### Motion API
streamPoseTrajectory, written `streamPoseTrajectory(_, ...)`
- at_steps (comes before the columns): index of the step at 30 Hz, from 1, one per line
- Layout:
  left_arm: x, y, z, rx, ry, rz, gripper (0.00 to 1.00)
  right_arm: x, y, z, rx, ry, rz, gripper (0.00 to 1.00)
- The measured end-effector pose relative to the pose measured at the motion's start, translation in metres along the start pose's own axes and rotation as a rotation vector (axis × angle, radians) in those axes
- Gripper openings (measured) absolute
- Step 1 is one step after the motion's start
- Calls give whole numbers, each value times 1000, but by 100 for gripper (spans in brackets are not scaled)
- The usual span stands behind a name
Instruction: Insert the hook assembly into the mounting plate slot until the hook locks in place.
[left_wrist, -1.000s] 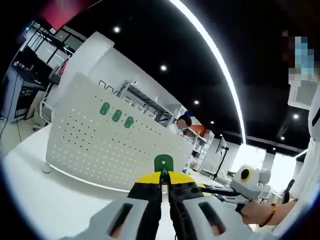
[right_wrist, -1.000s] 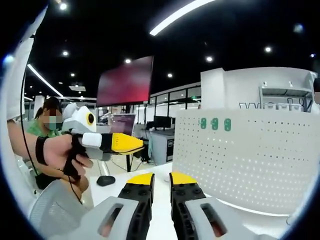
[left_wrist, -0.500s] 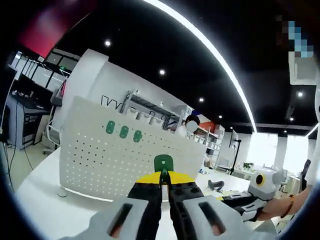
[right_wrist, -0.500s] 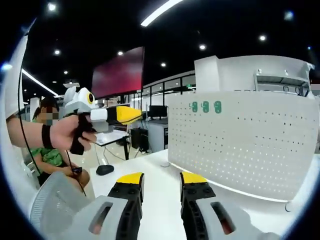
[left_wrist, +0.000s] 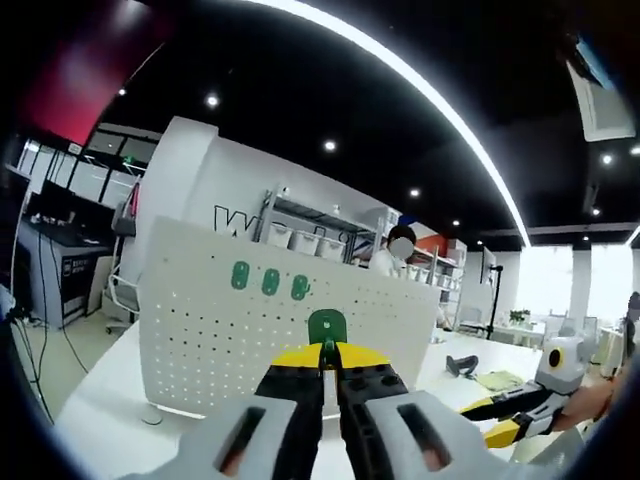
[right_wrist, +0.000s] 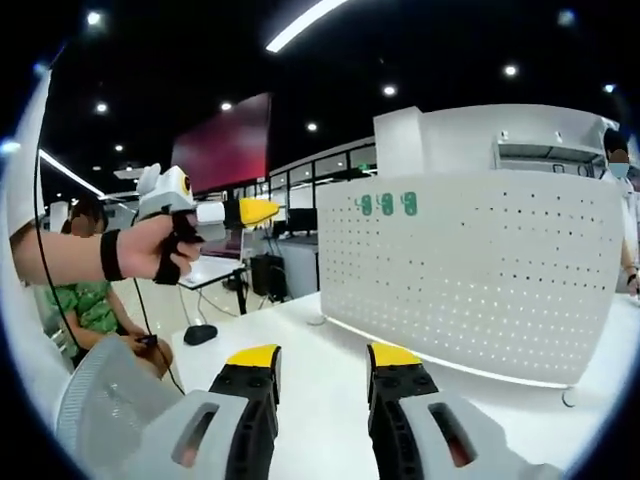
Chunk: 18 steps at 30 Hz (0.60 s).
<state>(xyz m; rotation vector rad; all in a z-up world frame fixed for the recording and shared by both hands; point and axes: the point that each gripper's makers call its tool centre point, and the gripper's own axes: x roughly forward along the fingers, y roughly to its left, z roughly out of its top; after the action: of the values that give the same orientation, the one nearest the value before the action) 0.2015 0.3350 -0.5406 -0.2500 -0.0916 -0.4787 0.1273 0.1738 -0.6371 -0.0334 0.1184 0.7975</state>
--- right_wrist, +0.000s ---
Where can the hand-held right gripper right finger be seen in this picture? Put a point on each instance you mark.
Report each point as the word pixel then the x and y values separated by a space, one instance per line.
pixel 425 440

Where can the green hook assembly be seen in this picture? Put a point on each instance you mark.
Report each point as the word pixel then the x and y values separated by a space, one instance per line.
pixel 365 205
pixel 411 204
pixel 387 205

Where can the black computer tower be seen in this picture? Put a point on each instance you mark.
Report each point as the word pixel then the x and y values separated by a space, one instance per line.
pixel 267 275

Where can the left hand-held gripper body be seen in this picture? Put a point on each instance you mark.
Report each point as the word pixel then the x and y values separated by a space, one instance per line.
pixel 162 195

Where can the round ceiling spotlights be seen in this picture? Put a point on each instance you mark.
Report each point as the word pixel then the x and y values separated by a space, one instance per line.
pixel 510 70

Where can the ceiling air conditioner unit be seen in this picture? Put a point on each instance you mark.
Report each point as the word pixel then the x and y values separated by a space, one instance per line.
pixel 127 173

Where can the white perforated mounting plate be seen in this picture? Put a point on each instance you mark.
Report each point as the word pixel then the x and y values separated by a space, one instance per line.
pixel 475 275

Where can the black computer mouse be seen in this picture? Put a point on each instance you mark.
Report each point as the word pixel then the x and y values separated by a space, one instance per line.
pixel 200 335

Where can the long ceiling strip light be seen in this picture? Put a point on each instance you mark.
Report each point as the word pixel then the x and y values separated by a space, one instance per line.
pixel 300 27
pixel 70 172

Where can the black computer monitor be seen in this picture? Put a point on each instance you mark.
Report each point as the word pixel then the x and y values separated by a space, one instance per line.
pixel 302 220

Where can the white mesh office chair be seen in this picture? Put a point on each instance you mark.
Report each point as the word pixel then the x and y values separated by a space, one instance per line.
pixel 100 400

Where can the small black handheld device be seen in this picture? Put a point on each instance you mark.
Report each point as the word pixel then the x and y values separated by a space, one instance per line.
pixel 146 341

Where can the large red wall screen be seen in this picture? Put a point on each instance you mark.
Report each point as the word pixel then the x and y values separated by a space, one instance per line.
pixel 225 145

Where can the white desk black legs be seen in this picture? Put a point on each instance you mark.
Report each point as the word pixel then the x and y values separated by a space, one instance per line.
pixel 215 272

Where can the person's left hand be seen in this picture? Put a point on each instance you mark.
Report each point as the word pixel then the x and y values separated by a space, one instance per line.
pixel 142 250

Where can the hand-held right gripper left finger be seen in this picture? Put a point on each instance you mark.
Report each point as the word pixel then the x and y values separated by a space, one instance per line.
pixel 210 435

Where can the white-framed computer monitor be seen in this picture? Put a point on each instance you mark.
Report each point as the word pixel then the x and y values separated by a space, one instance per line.
pixel 235 248

